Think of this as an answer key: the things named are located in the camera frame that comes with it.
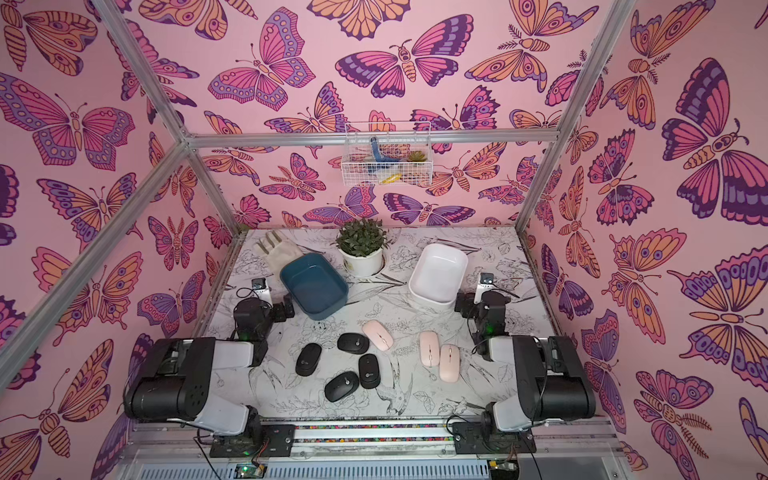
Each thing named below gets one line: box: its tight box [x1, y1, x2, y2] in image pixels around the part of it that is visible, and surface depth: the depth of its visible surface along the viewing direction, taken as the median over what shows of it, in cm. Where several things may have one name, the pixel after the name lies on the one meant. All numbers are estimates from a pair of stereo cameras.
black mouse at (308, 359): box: [295, 342, 322, 377], surface depth 87 cm
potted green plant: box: [330, 218, 391, 277], surface depth 97 cm
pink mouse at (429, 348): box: [420, 330, 440, 367], surface depth 89 cm
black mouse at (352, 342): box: [337, 332, 370, 355], surface depth 90 cm
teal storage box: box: [280, 253, 349, 320], surface depth 105 cm
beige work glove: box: [254, 230, 304, 277], surface depth 115 cm
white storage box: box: [408, 243, 469, 311], surface depth 108 cm
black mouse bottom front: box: [324, 371, 359, 402], surface depth 83 cm
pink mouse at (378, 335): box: [362, 319, 394, 352], surface depth 92 cm
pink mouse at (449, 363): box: [439, 344, 461, 383], surface depth 87 cm
